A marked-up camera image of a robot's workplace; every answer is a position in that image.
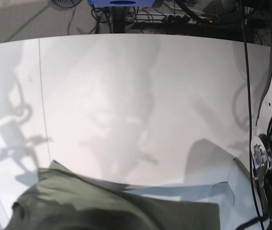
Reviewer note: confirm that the green t-shirt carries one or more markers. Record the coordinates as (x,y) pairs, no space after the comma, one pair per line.
(61,200)

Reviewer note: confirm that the black power strip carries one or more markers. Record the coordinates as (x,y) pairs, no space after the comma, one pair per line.
(184,18)

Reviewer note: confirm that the blue bin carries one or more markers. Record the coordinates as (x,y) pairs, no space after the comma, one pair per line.
(122,3)

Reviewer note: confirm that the black floor fan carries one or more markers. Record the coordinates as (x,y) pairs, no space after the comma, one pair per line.
(66,3)

